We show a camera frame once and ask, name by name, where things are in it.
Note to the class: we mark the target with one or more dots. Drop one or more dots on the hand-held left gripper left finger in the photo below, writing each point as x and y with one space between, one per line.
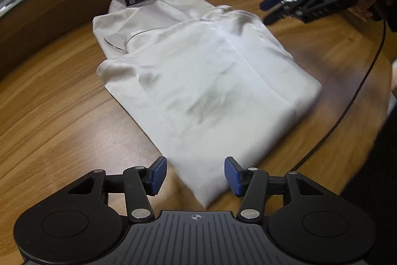
159 174

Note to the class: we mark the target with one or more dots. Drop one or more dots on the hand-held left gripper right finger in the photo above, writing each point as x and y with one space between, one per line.
232 175

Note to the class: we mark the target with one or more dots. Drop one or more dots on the white button-up shirt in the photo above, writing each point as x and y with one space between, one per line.
201 81

